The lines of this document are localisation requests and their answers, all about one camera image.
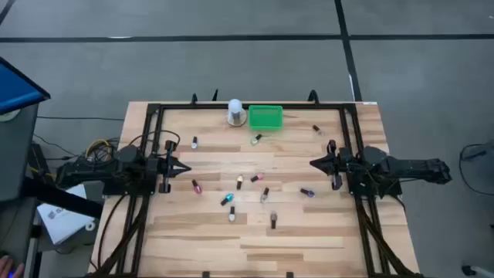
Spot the black floor cable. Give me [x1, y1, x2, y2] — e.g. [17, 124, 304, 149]
[458, 142, 494, 196]

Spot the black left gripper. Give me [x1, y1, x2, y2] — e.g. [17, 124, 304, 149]
[156, 141, 192, 193]

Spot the person's hand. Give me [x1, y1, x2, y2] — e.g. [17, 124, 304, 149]
[0, 254, 26, 278]

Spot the white printed carton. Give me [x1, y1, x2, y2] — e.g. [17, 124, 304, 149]
[36, 184, 96, 246]

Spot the black aluminium table frame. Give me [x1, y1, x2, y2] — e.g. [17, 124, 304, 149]
[88, 100, 421, 278]

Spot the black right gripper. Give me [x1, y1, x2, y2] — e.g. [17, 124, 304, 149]
[310, 139, 354, 191]

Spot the white bulb lamp, round base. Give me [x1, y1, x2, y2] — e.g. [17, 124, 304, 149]
[225, 98, 248, 127]

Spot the blue screen monitor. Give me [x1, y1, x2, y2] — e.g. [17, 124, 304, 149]
[0, 56, 51, 116]

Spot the black metal beam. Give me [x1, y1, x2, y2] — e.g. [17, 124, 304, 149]
[22, 177, 103, 219]

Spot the grey cabinet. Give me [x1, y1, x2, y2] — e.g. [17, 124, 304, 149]
[0, 103, 39, 202]

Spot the green plastic mesh basket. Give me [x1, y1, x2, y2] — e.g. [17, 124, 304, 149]
[248, 104, 285, 131]

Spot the yellow cable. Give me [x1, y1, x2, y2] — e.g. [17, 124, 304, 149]
[84, 137, 112, 159]

